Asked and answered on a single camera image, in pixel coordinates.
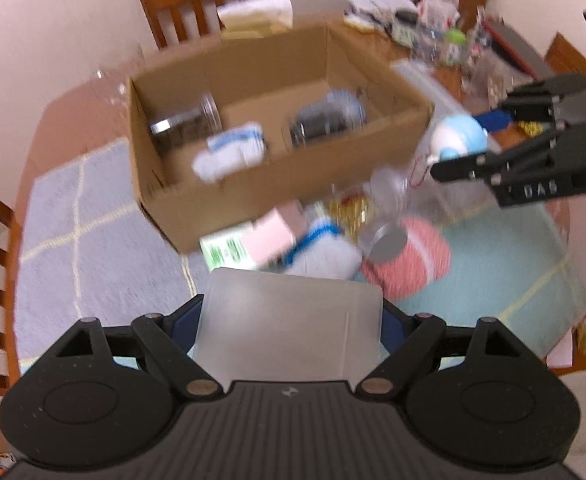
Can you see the blue white round toy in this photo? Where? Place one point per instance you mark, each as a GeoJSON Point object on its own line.
{"type": "Point", "coordinates": [458, 135]}

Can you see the checked grey teal table cloth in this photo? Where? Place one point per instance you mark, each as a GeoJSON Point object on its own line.
{"type": "Point", "coordinates": [98, 260]}

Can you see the dark jar grey lid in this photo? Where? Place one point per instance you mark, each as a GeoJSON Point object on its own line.
{"type": "Point", "coordinates": [323, 120]}

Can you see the white sock blue stripe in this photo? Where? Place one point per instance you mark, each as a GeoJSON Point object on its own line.
{"type": "Point", "coordinates": [228, 155]}
{"type": "Point", "coordinates": [323, 257]}

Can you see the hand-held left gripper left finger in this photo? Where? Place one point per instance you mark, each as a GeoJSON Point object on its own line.
{"type": "Point", "coordinates": [185, 325]}

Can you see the yellow sticky note pad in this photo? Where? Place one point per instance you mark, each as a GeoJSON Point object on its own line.
{"type": "Point", "coordinates": [358, 21]}

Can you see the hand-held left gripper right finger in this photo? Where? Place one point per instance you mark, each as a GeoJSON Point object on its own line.
{"type": "Point", "coordinates": [395, 327]}

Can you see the dark tablet red edge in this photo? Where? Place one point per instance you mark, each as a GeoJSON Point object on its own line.
{"type": "Point", "coordinates": [515, 50]}

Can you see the green lid bottle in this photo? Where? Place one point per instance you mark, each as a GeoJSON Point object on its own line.
{"type": "Point", "coordinates": [455, 37]}

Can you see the tissue box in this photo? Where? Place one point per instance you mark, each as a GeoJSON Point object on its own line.
{"type": "Point", "coordinates": [255, 15]}

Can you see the pink knitted sock roll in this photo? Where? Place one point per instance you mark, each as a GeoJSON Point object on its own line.
{"type": "Point", "coordinates": [418, 260]}

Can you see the pink box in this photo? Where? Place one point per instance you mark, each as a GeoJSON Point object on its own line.
{"type": "Point", "coordinates": [273, 235]}

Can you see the white translucent plastic container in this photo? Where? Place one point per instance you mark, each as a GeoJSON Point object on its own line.
{"type": "Point", "coordinates": [288, 325]}

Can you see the brown cardboard box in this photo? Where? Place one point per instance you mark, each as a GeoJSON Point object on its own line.
{"type": "Point", "coordinates": [213, 205]}

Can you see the gold tinsel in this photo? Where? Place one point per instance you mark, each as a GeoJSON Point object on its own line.
{"type": "Point", "coordinates": [533, 129]}

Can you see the small green white packet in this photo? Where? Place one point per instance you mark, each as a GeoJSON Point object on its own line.
{"type": "Point", "coordinates": [223, 250]}

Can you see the glass cup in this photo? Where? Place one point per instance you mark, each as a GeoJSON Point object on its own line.
{"type": "Point", "coordinates": [108, 85]}

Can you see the clear jar dark contents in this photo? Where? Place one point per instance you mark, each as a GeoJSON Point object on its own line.
{"type": "Point", "coordinates": [183, 127]}

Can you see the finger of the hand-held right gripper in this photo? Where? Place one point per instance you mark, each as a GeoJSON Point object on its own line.
{"type": "Point", "coordinates": [493, 121]}
{"type": "Point", "coordinates": [463, 167]}

